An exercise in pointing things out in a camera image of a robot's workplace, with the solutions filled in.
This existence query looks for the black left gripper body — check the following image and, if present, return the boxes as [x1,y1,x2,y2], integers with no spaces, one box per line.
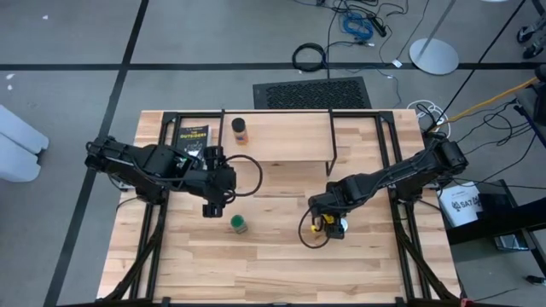
[194,146,238,218]

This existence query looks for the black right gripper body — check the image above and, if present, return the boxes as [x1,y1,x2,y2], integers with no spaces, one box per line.
[309,196,346,240]

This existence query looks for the green-lid spice jar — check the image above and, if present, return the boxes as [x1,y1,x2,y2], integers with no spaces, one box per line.
[229,214,249,235]

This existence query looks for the black-lid orange spice jar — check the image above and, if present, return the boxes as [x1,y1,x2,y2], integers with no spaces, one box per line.
[230,117,249,146]

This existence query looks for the wooden shelf riser black legs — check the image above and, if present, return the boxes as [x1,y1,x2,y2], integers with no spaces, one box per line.
[218,108,340,177]

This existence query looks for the black paperback book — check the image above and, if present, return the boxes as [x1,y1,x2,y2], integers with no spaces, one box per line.
[174,124,212,159]

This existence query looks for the black perforated floor mat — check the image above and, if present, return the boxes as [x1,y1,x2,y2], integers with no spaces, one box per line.
[252,76,372,110]

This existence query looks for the white labelled box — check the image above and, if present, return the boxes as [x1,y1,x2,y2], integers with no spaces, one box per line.
[437,182,485,228]

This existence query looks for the black side cart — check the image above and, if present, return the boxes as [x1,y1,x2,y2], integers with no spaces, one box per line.
[443,178,546,252]

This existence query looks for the white round stand base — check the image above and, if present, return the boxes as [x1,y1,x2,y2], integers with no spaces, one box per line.
[409,0,461,77]

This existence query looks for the black power strip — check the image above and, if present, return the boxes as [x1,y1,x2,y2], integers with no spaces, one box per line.
[365,14,388,38]

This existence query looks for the pale blue cushion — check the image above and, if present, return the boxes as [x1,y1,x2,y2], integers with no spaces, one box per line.
[0,104,50,183]

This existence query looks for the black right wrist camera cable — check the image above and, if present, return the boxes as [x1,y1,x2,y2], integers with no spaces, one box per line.
[297,206,332,250]

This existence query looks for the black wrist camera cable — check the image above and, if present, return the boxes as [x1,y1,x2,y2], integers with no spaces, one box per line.
[224,153,264,198]
[297,206,332,250]

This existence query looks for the black left wrist camera cable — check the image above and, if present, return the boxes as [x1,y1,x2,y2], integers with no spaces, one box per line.
[224,153,264,198]

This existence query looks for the black metal table frame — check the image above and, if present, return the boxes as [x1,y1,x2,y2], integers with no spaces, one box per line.
[100,109,460,307]

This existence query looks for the coiled white cable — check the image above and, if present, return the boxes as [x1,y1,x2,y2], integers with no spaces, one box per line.
[404,100,451,134]

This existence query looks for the coiled black cable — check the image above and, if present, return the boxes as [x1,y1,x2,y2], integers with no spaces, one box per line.
[292,42,328,72]

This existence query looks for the coiled blue cable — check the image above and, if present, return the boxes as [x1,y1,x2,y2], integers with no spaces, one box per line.
[340,10,375,43]

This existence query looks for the yellow extension cable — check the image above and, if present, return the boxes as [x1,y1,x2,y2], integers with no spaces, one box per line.
[450,76,539,123]

